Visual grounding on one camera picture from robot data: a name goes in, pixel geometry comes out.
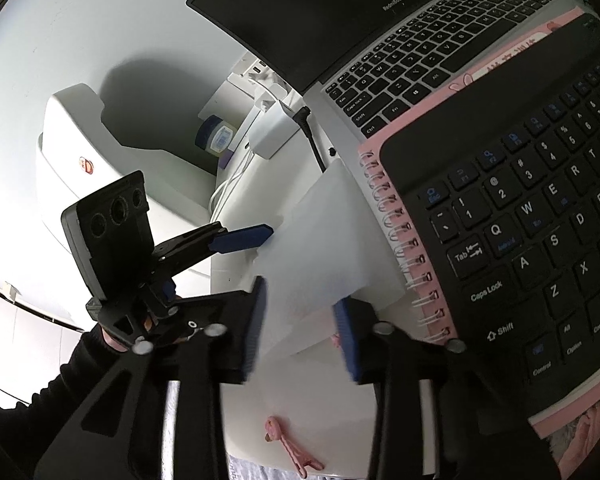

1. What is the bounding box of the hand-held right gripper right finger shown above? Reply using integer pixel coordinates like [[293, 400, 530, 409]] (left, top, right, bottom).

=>
[[331, 296, 566, 480]]

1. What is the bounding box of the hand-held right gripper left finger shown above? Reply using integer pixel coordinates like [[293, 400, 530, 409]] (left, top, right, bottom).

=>
[[32, 275, 269, 480]]

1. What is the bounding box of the white tissue sheet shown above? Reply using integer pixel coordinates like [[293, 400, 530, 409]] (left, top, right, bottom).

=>
[[252, 157, 422, 359]]

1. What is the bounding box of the person's left forearm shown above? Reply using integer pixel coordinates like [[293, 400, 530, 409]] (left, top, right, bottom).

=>
[[0, 329, 137, 480]]

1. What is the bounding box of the person's left hand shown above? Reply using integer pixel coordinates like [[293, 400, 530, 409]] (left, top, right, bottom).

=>
[[100, 327, 134, 357]]

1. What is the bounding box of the white desk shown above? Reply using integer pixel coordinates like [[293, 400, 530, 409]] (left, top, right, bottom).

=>
[[207, 75, 447, 479]]

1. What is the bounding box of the blue lid jar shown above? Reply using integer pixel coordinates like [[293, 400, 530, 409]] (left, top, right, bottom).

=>
[[194, 114, 237, 154]]

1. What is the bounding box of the white charger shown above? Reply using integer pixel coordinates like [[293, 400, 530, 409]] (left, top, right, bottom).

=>
[[247, 99, 304, 159]]

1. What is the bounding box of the pink hair clip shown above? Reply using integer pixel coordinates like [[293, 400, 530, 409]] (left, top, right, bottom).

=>
[[263, 415, 326, 479]]

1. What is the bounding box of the purple fleece blanket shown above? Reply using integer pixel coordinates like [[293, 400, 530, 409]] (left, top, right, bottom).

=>
[[227, 454, 332, 480]]

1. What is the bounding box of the white plug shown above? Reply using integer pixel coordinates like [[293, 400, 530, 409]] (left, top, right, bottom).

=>
[[252, 72, 287, 111]]

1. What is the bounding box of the black keyboard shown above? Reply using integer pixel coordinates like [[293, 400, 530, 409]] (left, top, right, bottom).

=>
[[379, 14, 600, 419]]

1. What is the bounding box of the silver laptop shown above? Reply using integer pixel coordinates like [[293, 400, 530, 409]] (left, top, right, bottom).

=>
[[185, 0, 589, 140]]

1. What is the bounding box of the pink spiral notebook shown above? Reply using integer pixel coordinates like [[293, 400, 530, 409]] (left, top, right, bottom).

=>
[[357, 5, 600, 442]]

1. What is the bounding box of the white cable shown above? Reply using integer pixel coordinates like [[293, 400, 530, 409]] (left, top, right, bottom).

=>
[[208, 149, 257, 222]]

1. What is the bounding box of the black cable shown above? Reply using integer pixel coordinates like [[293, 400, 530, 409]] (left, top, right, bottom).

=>
[[292, 104, 332, 174]]

